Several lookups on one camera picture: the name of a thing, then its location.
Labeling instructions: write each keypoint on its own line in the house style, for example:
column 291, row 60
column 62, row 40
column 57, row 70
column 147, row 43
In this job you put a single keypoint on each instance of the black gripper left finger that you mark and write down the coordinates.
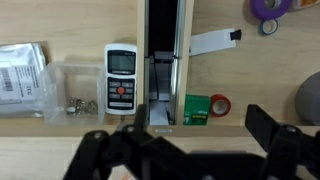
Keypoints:
column 136, row 130

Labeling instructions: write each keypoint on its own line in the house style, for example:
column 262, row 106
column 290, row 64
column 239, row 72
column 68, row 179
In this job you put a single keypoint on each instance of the silver foil bag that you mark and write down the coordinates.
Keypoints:
column 20, row 67

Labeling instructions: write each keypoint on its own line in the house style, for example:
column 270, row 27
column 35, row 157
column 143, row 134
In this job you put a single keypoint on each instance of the white handheld meter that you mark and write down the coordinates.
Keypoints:
column 121, row 78

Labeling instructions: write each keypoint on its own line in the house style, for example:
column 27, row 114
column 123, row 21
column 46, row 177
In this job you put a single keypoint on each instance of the green tape box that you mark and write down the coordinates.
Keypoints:
column 196, row 110

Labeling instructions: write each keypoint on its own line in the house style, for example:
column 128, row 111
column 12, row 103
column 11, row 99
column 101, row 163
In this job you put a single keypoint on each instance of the clear plastic box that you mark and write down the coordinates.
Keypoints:
column 74, row 94

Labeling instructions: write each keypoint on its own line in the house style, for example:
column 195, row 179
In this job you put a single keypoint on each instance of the left wooden drawer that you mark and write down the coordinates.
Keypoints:
column 262, row 70

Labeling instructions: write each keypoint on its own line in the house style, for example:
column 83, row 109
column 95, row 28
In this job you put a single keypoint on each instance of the purple tape roll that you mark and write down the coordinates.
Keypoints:
column 262, row 11

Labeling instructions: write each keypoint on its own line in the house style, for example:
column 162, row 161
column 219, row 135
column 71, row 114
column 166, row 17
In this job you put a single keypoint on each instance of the white label strip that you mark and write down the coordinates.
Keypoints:
column 214, row 41

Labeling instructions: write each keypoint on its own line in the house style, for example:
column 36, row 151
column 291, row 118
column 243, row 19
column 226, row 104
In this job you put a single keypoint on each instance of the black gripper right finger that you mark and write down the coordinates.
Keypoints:
column 261, row 125

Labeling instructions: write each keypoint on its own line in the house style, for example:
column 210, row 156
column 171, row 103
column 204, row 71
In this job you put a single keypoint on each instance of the small red tape roll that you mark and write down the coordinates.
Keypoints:
column 220, row 105

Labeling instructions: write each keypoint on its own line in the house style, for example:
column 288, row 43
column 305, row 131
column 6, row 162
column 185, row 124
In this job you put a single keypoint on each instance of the white yellow glue pen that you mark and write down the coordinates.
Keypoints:
column 302, row 4

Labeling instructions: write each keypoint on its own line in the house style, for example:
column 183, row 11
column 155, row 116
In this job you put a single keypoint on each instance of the grey duct tape roll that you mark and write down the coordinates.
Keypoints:
column 307, row 100

